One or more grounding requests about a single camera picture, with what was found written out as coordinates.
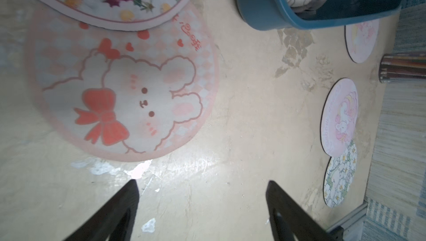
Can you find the pink cartoon coaster far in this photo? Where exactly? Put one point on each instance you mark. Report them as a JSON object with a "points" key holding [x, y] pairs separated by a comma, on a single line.
{"points": [[360, 39]]}

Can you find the white green floral coaster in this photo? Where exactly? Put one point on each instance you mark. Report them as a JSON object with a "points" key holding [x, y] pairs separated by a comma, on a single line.
{"points": [[339, 176]]}

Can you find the pink bunny coaster right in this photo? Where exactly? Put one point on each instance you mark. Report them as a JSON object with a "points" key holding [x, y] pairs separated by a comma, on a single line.
{"points": [[339, 116]]}

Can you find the aluminium front rail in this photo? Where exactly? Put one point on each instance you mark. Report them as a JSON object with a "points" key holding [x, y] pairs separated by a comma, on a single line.
{"points": [[350, 228]]}

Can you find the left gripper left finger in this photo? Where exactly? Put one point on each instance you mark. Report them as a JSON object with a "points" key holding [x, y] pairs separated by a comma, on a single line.
{"points": [[114, 221]]}

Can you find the pink checkered sheep coaster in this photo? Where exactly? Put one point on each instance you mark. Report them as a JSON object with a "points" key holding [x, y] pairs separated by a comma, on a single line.
{"points": [[123, 95]]}

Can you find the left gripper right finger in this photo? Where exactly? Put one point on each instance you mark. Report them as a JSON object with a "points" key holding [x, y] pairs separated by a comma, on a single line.
{"points": [[288, 221]]}

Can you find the teal plastic storage box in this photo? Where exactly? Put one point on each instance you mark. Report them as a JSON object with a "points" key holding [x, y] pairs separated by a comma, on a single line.
{"points": [[277, 14]]}

